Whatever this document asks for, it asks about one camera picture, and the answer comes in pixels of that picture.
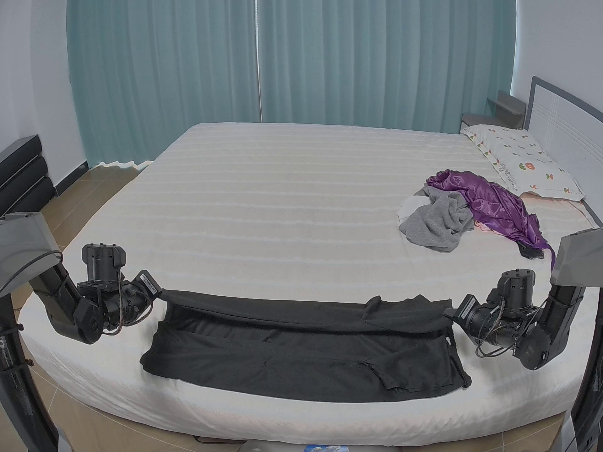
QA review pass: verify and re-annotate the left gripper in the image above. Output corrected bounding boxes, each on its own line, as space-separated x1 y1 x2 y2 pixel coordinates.
108 269 163 327

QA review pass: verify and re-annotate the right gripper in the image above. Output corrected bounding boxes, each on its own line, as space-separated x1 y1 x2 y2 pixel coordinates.
455 293 502 343

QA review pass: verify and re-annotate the black T-shirt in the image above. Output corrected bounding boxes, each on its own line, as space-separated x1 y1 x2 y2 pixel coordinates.
139 289 473 403

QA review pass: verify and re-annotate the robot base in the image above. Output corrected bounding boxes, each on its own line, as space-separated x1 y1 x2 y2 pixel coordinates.
247 442 350 452

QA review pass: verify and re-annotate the bed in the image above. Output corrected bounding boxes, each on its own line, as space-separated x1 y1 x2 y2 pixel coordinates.
21 76 603 445

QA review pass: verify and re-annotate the grey garment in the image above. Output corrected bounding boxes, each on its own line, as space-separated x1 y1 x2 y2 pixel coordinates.
398 190 475 252

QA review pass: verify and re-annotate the purple satin garment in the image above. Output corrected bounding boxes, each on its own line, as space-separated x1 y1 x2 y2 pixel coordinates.
425 170 557 272

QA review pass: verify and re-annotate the white garment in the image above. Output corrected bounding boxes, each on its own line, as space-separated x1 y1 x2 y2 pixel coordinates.
397 195 427 220

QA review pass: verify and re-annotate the black chest of drawers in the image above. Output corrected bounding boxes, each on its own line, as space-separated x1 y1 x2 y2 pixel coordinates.
0 135 55 218

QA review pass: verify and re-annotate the white printed pillow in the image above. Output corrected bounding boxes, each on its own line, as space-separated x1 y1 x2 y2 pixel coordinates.
461 124 585 201

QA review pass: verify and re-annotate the grey bedside table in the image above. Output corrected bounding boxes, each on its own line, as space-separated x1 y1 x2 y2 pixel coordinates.
461 90 526 133

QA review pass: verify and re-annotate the blue-green curtain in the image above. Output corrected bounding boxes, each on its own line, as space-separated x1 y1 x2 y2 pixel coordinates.
257 0 516 133
68 0 262 168

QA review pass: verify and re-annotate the black cable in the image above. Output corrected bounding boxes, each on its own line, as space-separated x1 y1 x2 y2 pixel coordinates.
101 295 155 334
192 434 248 444
473 299 519 359
0 251 64 295

